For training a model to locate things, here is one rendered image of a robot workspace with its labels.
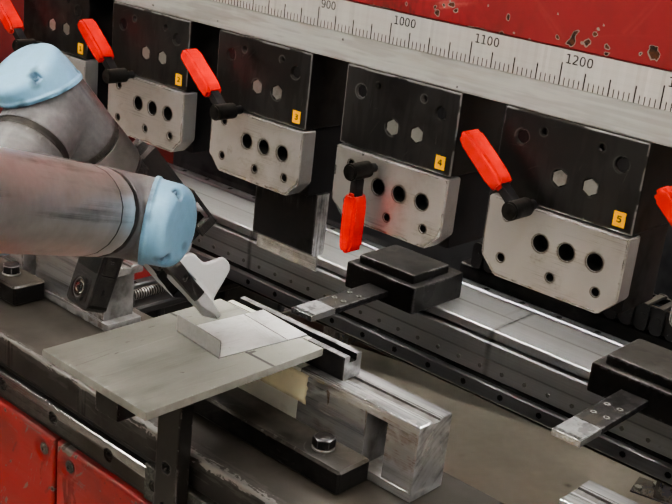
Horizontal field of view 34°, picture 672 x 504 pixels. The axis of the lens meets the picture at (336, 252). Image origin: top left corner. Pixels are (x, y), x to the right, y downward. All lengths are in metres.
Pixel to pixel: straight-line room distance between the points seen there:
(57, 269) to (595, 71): 0.93
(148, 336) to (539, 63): 0.55
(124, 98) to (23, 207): 0.69
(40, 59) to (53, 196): 0.27
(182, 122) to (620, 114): 0.58
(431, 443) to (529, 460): 1.98
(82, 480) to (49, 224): 0.76
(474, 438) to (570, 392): 1.88
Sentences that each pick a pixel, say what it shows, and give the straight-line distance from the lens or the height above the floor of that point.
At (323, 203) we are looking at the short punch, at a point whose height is 1.16.
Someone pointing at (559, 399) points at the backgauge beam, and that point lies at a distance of 1.43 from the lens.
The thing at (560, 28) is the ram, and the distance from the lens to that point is 1.03.
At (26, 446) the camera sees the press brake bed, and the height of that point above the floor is 0.73.
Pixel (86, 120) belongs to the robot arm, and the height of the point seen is 1.29.
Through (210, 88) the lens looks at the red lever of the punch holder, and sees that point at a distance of 1.28.
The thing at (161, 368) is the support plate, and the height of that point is 1.00.
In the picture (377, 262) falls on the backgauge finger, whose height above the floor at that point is 1.03.
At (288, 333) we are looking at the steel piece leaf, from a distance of 1.33.
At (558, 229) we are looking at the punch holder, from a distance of 1.04.
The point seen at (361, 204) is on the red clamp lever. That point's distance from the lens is 1.15.
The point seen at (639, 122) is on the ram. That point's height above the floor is 1.35.
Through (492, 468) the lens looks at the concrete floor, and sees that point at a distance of 3.15.
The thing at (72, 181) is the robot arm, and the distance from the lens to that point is 0.84.
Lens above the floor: 1.54
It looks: 20 degrees down
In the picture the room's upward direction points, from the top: 6 degrees clockwise
